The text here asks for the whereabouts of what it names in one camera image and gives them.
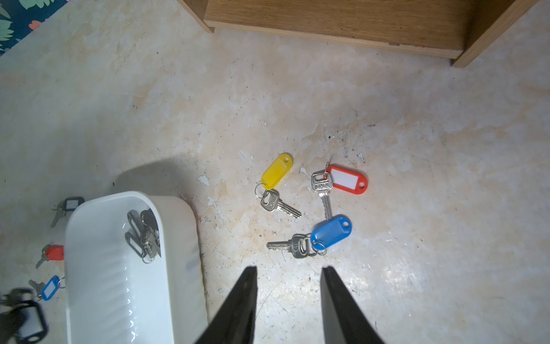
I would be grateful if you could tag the pile of tagged keys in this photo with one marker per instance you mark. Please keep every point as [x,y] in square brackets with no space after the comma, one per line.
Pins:
[143,237]

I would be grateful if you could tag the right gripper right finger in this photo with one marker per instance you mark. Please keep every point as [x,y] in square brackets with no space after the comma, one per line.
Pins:
[343,320]

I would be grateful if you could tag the blue tag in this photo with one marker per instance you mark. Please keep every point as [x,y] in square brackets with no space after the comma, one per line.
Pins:
[46,290]

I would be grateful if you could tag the blue tag key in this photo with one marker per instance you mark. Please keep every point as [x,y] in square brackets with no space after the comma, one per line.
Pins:
[316,243]

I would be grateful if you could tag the white plastic storage box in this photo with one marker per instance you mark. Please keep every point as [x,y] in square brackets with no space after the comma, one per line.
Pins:
[112,295]

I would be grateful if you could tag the red white tag key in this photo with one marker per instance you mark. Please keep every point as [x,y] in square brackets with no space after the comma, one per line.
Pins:
[340,178]

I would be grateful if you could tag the black frame tag key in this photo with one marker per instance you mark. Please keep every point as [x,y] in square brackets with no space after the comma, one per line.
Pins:
[22,318]

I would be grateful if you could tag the wooden shelf unit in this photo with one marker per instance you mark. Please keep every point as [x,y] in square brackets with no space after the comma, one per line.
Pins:
[452,29]

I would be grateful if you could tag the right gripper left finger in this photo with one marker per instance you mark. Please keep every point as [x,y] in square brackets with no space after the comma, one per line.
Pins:
[235,320]

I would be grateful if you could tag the yellow tag key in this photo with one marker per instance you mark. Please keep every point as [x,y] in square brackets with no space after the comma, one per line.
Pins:
[273,175]

